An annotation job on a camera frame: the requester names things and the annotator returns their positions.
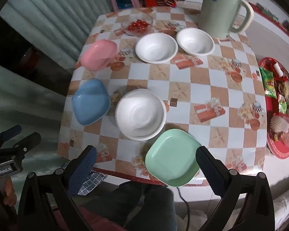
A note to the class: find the blue square plate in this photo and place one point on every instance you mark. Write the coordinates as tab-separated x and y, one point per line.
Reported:
90	103

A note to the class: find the pale green mug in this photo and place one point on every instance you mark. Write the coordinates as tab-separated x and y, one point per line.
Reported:
216	9

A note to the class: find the large white bowl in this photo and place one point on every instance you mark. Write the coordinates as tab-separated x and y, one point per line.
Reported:
141	114

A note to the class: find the person's dark trouser leg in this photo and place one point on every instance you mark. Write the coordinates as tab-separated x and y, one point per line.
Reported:
134	204

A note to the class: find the white thread spool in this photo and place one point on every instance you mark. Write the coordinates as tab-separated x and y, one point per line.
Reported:
277	69

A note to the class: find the green snack packet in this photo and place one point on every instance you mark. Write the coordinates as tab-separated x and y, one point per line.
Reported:
267	83

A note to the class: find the blue checked cloth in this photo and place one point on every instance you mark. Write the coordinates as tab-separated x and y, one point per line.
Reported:
95	180

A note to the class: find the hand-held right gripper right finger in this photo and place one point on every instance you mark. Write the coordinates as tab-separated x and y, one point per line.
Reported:
209	170

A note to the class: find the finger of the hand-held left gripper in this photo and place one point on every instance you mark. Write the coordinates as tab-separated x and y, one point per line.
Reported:
12	131
26	141

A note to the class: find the green square plate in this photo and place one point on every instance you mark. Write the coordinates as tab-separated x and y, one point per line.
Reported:
171	154

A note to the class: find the person's left hand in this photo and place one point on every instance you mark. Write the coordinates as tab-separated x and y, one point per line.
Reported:
10	192

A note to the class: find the clear glass bowl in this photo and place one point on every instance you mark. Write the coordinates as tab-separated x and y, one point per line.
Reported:
127	30

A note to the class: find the beige knitted item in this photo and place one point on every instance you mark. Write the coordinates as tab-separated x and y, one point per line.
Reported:
279	123

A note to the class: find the checkered printed tablecloth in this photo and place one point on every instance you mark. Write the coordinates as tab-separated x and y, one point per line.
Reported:
207	81

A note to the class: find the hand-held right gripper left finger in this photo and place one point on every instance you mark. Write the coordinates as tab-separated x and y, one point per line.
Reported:
83	170

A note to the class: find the round red tray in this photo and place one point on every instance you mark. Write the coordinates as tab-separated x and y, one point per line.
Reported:
278	149

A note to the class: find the pink square plate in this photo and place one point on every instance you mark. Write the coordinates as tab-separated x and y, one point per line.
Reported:
98	54

